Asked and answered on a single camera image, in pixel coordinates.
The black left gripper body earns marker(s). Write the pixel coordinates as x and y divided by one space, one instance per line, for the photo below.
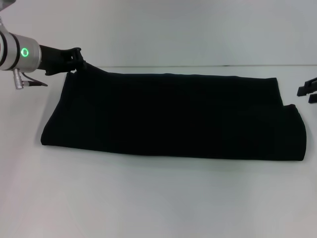
52 58

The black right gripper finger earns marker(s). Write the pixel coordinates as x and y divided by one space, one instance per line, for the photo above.
313 98
307 88

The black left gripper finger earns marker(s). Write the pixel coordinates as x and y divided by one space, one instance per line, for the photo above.
79 65
73 53

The black t-shirt with FREE print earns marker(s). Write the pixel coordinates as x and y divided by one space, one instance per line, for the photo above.
173 119

